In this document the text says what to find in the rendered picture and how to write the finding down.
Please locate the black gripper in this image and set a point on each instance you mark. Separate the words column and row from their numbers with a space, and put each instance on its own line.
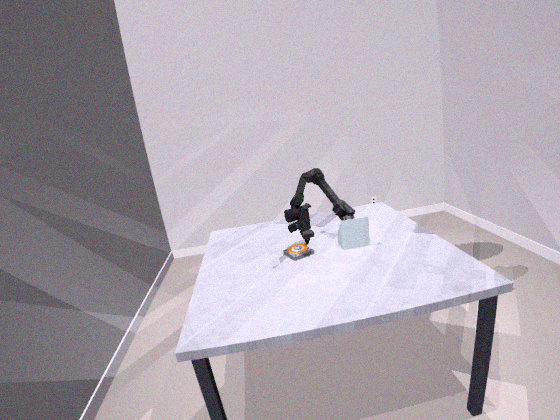
column 305, row 232

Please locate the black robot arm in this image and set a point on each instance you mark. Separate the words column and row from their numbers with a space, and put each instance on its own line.
column 341, row 208

